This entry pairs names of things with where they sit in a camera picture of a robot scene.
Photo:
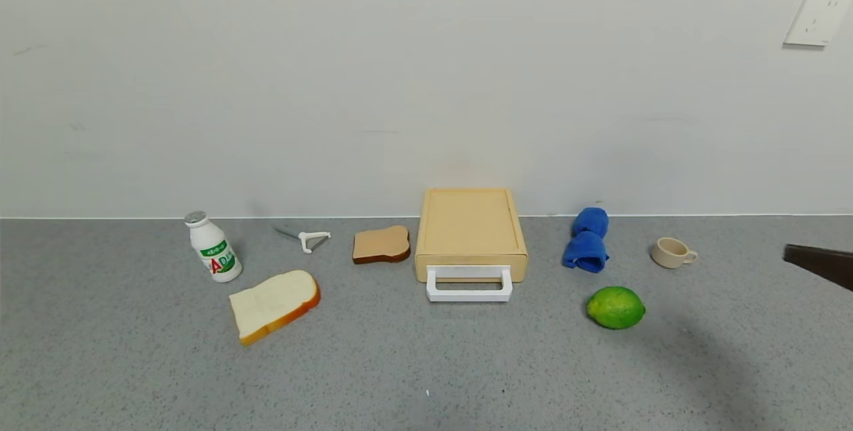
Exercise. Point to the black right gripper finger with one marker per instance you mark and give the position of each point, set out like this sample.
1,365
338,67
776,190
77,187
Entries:
830,266

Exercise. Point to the yellow drawer cabinet case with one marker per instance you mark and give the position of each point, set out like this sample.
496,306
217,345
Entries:
470,221

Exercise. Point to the beige cup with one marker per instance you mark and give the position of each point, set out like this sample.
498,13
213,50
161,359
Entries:
670,252

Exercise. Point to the green lime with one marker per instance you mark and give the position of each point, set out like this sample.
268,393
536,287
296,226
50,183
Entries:
615,308

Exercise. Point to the blue folded cloth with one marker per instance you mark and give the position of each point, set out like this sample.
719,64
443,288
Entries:
586,251

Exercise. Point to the brown toast slice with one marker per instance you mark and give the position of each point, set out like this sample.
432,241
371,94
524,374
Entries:
381,244

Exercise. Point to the white bread slice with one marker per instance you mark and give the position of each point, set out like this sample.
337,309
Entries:
272,303

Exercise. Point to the white AD milk bottle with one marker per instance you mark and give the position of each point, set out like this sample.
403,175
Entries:
214,251

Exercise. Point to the white wall socket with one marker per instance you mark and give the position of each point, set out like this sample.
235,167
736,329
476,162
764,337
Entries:
818,16

